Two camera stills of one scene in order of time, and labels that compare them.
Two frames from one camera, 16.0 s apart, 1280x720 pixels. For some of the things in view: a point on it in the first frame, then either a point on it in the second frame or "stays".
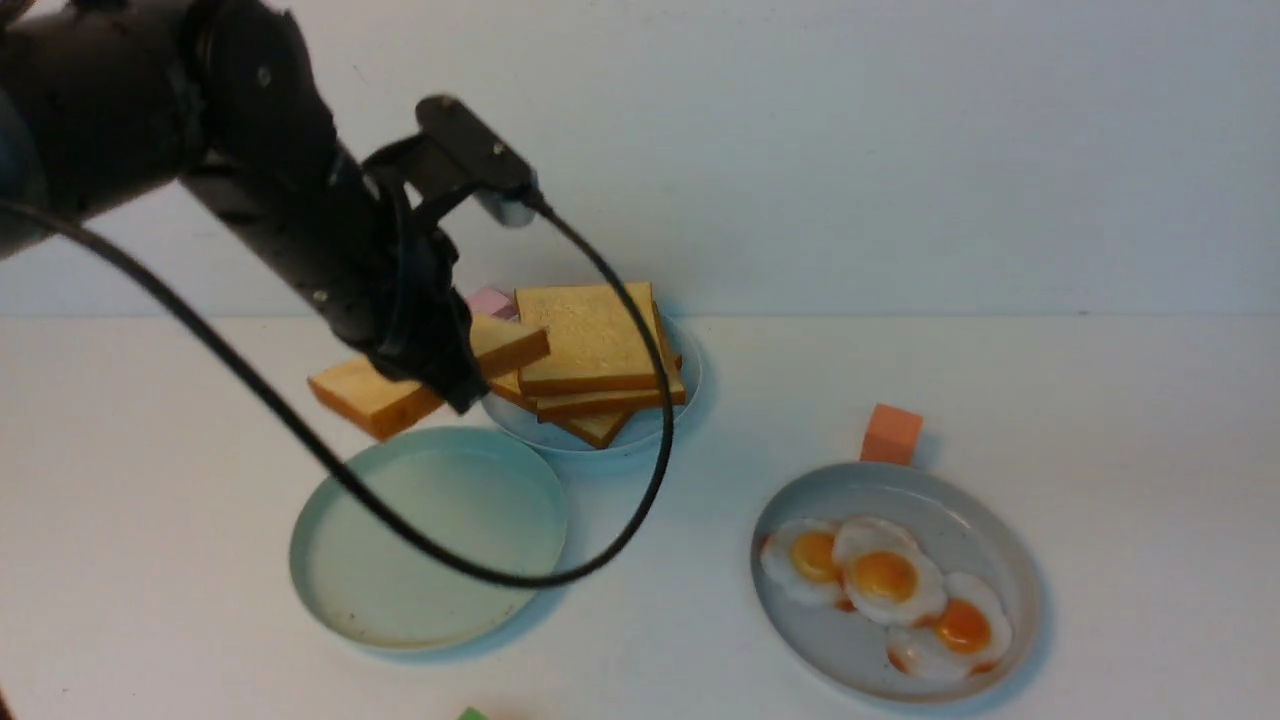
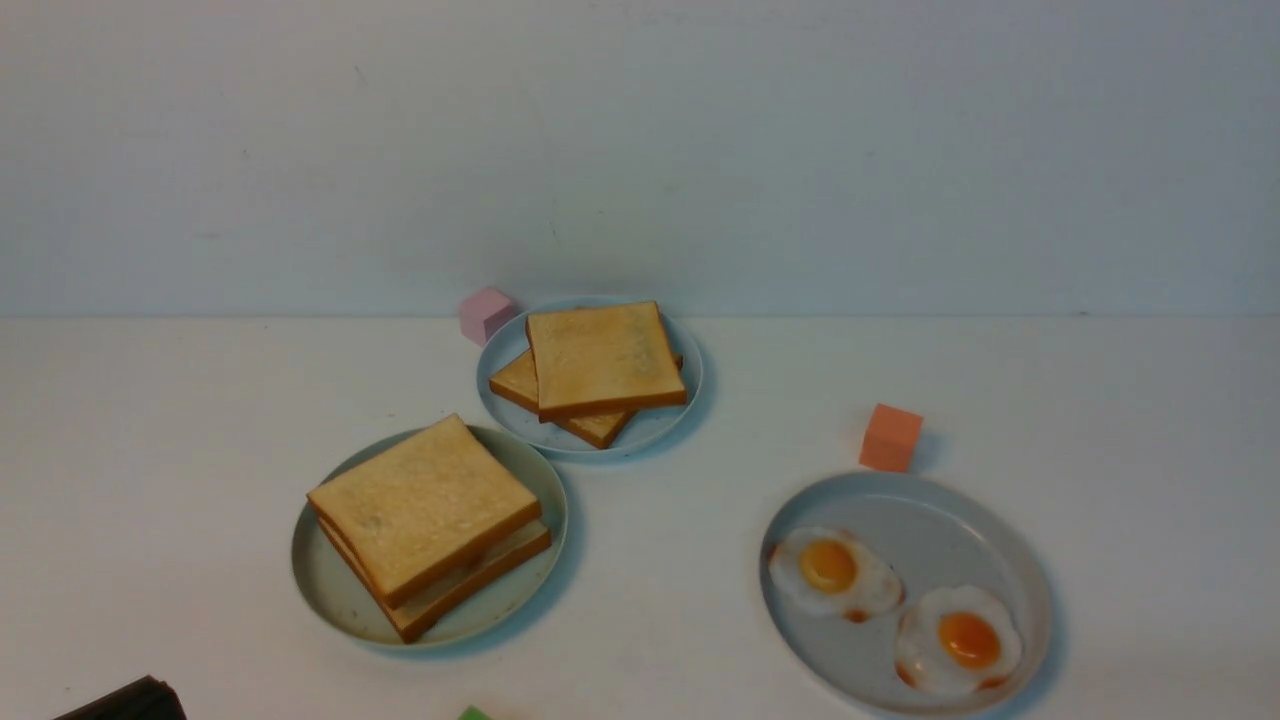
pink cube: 491,301 stays
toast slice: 595,346 -> 419,510
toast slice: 374,407 -> 464,588
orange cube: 891,436 stays
